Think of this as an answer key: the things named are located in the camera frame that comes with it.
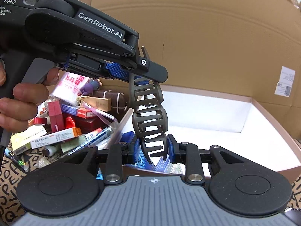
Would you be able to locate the white medicine box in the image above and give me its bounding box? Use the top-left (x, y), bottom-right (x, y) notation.
top-left (30, 127), bottom-right (83, 149)

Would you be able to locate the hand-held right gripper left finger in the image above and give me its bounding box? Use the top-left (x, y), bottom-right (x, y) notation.
top-left (53, 138), bottom-right (143, 185)

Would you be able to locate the purple plush keychain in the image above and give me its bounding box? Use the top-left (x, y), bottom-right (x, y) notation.
top-left (79, 79), bottom-right (103, 97)

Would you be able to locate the letter-print desktop cloth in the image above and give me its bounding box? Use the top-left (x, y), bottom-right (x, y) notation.
top-left (0, 144), bottom-right (301, 226)

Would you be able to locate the pink storage box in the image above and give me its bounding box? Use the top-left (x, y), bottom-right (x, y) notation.
top-left (96, 85), bottom-right (301, 178)

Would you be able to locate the large cardboard sheet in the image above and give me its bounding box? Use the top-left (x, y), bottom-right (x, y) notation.
top-left (52, 0), bottom-right (301, 146)

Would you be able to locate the tan gift tag box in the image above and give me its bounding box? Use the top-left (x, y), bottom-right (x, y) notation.
top-left (81, 96), bottom-right (112, 111)

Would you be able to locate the marker pen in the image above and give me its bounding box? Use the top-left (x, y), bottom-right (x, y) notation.
top-left (63, 126), bottom-right (113, 156)

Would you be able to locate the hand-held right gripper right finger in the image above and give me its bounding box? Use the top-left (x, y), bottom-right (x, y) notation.
top-left (167, 134), bottom-right (262, 185)

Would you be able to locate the cotton pad bag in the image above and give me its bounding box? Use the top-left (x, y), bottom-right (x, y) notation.
top-left (52, 72), bottom-right (94, 106)

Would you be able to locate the person's left hand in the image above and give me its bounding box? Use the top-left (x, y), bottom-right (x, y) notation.
top-left (0, 59), bottom-right (60, 129)

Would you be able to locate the brown football pouch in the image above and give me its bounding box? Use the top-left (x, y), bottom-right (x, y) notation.
top-left (92, 89), bottom-right (128, 113)

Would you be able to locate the white shipping label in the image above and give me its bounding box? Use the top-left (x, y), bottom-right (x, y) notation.
top-left (275, 66), bottom-right (296, 97)

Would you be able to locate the maroon box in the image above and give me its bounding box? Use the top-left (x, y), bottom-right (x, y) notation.
top-left (78, 116), bottom-right (104, 132)

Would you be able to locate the red white box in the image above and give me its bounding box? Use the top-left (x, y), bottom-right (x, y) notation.
top-left (78, 109), bottom-right (96, 118)

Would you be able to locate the grey hair claw clip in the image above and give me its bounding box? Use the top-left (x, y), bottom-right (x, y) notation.
top-left (128, 72), bottom-right (170, 165)

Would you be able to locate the green box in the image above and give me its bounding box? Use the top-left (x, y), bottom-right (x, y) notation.
top-left (60, 134), bottom-right (87, 153)

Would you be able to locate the yellow box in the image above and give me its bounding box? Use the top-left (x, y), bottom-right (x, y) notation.
top-left (11, 127), bottom-right (46, 156)

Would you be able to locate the clear pink-edged sleeve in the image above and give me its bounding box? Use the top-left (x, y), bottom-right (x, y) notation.
top-left (83, 104), bottom-right (118, 123)

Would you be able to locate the dark red box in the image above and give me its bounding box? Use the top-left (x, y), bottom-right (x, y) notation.
top-left (48, 101), bottom-right (64, 132)

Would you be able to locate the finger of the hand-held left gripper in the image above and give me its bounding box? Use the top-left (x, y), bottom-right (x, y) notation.
top-left (71, 44), bottom-right (169, 84)
top-left (59, 54), bottom-right (131, 82)

